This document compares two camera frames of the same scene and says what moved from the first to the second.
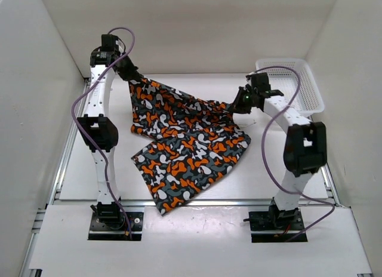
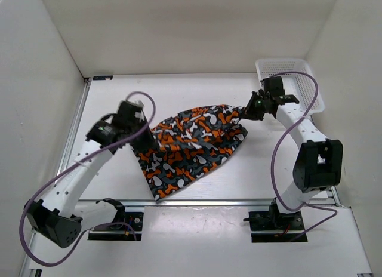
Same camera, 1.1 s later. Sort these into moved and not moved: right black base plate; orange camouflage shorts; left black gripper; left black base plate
Moved: orange camouflage shorts; left black gripper
Not moved: right black base plate; left black base plate
